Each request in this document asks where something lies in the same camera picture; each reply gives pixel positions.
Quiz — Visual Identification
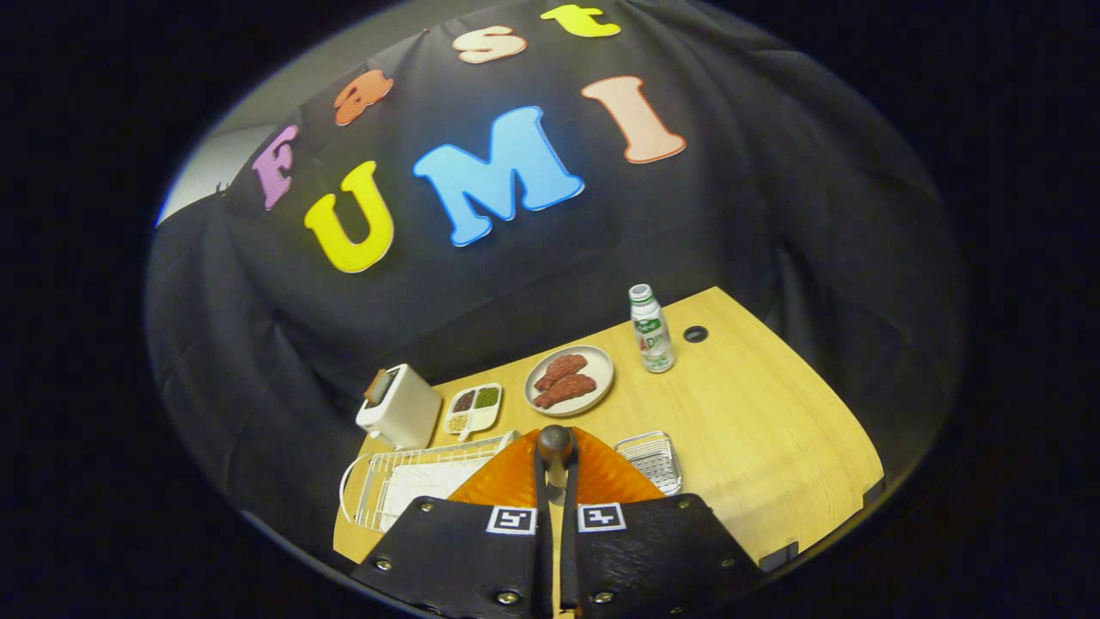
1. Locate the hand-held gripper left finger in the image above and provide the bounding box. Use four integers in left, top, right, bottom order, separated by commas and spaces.
352, 427, 555, 619

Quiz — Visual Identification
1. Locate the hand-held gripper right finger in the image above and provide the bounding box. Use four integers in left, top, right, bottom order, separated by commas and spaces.
560, 427, 761, 619

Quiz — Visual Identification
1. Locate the white wire dish rack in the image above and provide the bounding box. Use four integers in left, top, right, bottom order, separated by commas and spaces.
339, 430, 522, 535

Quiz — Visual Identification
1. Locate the beige plate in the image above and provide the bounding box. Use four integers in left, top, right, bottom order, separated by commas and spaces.
524, 345, 615, 418

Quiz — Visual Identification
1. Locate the white drip tray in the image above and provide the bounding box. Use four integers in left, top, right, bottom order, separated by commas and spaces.
378, 460, 495, 530

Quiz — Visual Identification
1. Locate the divided snack tray with beans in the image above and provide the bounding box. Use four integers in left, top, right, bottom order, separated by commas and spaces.
443, 383, 504, 442

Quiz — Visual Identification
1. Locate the brown meat piece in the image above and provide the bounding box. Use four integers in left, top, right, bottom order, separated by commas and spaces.
534, 353, 590, 392
533, 374, 597, 410

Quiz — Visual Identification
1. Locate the cream toaster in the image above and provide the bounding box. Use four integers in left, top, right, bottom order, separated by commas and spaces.
356, 364, 443, 450

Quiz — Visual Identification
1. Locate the white drink bottle green label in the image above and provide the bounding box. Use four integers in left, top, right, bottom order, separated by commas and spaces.
628, 284, 675, 374

